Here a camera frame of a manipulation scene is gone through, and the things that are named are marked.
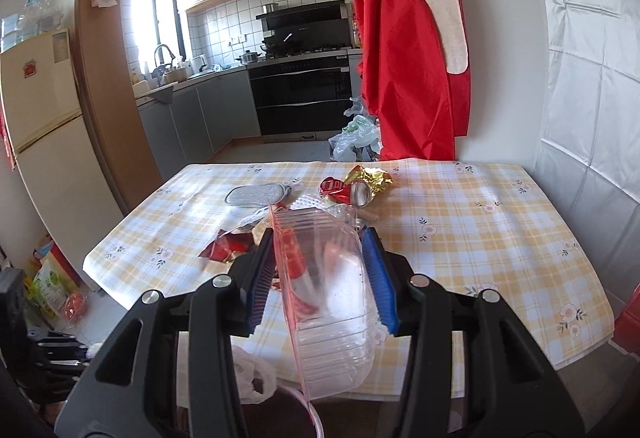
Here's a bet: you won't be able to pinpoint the dark red snack bag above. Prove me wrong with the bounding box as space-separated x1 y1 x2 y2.
200 229 255 262

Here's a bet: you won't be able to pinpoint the grey kitchen base cabinets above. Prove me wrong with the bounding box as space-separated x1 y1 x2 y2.
138 68 262 180

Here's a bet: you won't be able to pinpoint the white green plastic bags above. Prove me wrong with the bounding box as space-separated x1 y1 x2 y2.
329 98 382 163

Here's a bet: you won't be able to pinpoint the kitchen window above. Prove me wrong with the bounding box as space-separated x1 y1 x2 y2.
130 0 186 73

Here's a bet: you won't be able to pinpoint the steel cooking pot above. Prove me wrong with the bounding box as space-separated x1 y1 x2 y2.
236 50 260 65

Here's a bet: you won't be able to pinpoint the black oven range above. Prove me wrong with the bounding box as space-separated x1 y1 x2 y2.
248 54 352 137

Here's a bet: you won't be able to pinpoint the kitchen faucet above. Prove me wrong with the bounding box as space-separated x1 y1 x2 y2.
152 44 176 85

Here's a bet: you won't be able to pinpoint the white wall cover sheet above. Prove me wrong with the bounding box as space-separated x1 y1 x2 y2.
533 0 639 312

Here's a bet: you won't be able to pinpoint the black range hood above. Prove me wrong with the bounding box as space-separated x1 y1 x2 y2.
256 0 352 58

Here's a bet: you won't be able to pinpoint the red printed backdrop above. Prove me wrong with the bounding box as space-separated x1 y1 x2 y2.
613 285 640 354

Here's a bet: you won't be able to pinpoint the white foam fruit net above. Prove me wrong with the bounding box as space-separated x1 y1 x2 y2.
288 194 333 210

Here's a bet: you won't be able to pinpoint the crushed red soda can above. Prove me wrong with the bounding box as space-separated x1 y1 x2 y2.
319 177 373 207

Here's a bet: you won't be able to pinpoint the colourful bags on floor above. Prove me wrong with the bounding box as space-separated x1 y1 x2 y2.
24 236 89 326

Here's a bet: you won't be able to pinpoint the white plastic bag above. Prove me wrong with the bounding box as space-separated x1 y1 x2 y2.
231 346 277 406

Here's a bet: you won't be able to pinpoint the red hanging apron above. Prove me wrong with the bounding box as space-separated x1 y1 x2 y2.
354 0 471 161

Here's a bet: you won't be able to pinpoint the maroon trash bin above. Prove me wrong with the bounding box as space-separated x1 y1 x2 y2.
241 386 324 438

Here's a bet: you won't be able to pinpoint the grey oval tin lid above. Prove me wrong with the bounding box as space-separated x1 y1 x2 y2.
224 182 291 208

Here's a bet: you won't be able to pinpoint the yellow plaid floral tablecloth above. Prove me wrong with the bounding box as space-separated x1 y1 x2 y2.
82 158 614 369

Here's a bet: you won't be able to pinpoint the gold crumpled foil wrapper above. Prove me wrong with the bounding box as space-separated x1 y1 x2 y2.
345 165 394 198

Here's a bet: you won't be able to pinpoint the clear plastic clamshell container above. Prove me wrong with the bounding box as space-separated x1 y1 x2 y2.
270 207 378 401

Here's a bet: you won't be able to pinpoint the cream refrigerator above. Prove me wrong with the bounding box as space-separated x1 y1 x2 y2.
1 28 122 292

